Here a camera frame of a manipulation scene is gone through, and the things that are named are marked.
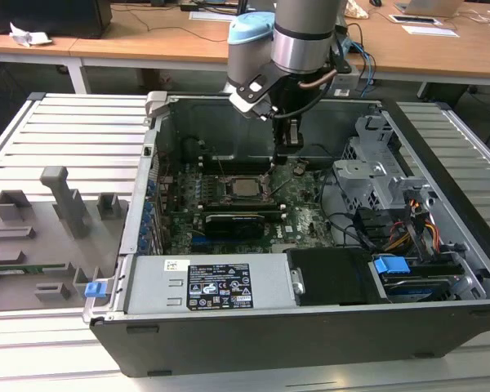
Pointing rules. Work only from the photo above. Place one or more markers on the small blue case latch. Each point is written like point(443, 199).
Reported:
point(94, 290)

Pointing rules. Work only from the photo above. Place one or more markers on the wooden desk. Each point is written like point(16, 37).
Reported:
point(155, 45)

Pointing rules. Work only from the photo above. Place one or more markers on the white flat tablet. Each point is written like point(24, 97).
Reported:
point(412, 19)

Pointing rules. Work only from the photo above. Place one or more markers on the black rating label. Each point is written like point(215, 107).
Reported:
point(220, 286)

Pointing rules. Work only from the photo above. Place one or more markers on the white paper sheet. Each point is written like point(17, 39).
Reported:
point(430, 31)
point(210, 16)

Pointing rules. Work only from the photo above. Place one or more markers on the grey parts rack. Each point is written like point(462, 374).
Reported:
point(45, 245)

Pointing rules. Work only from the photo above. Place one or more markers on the round coin cell battery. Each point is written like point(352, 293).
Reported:
point(299, 168)

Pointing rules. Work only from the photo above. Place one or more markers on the silver square CPU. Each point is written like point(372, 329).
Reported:
point(245, 187)

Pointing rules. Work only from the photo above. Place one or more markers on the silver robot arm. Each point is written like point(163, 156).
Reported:
point(302, 41)

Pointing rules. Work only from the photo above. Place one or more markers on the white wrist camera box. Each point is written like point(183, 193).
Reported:
point(251, 96)

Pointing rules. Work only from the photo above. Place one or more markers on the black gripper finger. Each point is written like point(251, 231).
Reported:
point(279, 139)

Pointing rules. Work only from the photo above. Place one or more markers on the green motherboard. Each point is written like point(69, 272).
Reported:
point(306, 220)

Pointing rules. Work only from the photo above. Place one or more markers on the black graphics card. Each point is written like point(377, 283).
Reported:
point(234, 226)

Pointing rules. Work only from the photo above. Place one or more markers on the CPU socket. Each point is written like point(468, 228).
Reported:
point(228, 198)

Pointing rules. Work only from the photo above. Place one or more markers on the brown cardboard box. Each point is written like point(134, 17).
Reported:
point(153, 79)

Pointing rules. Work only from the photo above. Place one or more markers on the hard disk drive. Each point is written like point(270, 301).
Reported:
point(416, 290)

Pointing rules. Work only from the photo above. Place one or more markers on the grey power supply unit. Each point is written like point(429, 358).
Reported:
point(155, 286)

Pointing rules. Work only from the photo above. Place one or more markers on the green RAM stick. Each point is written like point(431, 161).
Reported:
point(36, 267)

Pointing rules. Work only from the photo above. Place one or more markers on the black open PC case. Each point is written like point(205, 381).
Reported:
point(269, 343)

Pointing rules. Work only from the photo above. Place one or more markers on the grey laptop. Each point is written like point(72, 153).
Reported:
point(428, 7)

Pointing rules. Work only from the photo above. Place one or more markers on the black RAM slot row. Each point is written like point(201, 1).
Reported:
point(237, 165)
point(273, 213)

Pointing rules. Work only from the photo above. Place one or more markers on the black plastic shroud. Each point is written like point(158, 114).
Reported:
point(335, 277)

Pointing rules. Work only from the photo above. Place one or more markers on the black box on desk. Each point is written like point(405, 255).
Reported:
point(45, 16)

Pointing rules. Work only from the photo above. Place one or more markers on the crumpled white paper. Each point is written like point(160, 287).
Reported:
point(28, 36)

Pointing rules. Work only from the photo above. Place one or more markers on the silver metal drive cage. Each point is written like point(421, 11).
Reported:
point(371, 171)

